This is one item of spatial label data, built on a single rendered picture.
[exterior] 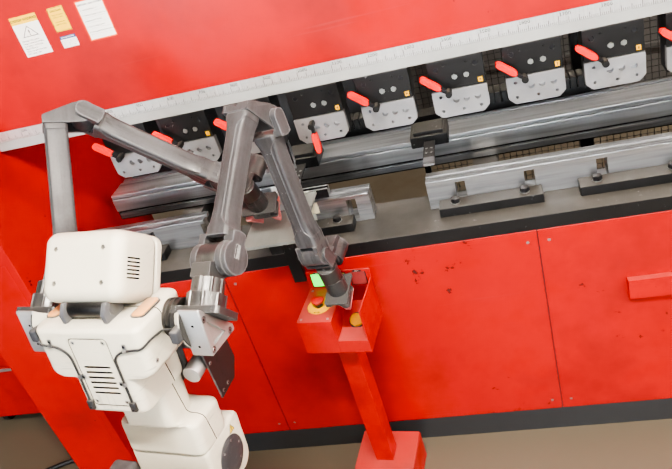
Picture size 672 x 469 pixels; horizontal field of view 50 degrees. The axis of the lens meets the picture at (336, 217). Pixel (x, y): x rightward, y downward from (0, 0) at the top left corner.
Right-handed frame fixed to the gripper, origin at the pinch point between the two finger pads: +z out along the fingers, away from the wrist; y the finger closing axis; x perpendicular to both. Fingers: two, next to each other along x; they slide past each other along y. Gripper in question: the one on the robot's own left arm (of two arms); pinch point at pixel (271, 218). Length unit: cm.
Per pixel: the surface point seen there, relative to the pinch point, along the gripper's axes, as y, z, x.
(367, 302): -24.1, 15.7, 22.9
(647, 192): -103, 18, -1
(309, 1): -25, -39, -40
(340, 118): -24.1, -9.9, -23.2
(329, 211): -12.2, 17.4, -9.2
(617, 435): -89, 90, 50
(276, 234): -1.5, 1.0, 4.9
